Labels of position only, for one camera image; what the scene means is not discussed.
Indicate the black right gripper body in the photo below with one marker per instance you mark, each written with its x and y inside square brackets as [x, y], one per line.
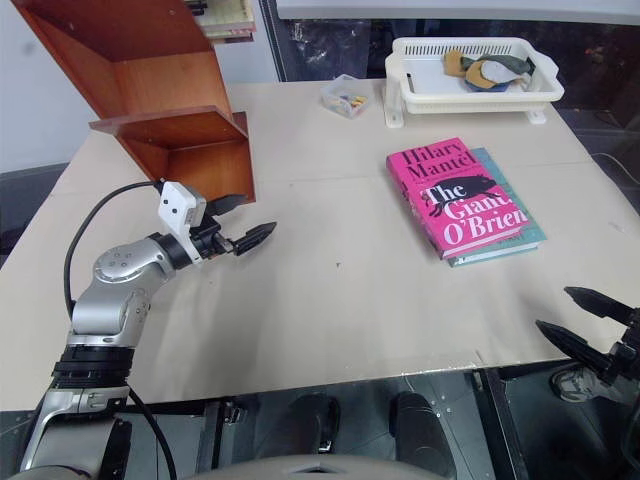
[627, 357]

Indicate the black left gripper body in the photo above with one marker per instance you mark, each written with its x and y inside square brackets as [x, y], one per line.
[207, 237]

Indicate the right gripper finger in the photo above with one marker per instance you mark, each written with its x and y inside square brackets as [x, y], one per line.
[575, 347]
[597, 304]

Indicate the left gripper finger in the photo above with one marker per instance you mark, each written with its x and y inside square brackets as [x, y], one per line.
[255, 237]
[227, 204]

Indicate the pink hardcover book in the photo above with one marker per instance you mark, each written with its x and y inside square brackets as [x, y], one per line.
[450, 200]

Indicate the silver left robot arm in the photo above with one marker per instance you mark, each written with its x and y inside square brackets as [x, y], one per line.
[107, 305]

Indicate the teal hardcover book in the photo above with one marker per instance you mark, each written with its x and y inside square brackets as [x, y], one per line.
[530, 235]

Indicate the brown wooden bookshelf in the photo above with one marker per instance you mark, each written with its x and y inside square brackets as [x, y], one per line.
[165, 115]

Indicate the grey sneaker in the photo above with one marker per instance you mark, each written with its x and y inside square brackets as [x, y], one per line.
[570, 385]

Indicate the clear plastic box colourful pieces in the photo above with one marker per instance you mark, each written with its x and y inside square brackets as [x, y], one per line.
[345, 97]

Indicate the black rounded shape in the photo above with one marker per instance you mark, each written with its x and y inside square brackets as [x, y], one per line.
[420, 430]

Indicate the white plastic basket tray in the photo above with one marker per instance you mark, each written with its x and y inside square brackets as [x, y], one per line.
[394, 112]

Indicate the stack of beige books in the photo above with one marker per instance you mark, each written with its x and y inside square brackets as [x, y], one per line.
[230, 15]

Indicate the grey rounded robot torso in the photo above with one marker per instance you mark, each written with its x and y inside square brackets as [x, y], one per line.
[320, 470]

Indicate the blue cloth piece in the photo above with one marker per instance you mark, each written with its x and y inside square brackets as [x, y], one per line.
[492, 86]

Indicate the white round cloth piece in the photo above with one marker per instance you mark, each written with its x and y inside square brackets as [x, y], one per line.
[497, 71]

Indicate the tan cloth piece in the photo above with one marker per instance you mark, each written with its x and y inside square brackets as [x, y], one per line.
[475, 75]

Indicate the mustard yellow cloth piece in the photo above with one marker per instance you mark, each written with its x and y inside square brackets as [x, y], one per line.
[452, 62]

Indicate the white window ledge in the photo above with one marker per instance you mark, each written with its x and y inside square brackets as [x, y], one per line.
[450, 7]

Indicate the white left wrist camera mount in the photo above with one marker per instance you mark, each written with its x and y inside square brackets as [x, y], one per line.
[172, 207]

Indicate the black metal table frame bar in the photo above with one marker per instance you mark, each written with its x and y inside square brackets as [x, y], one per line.
[505, 425]

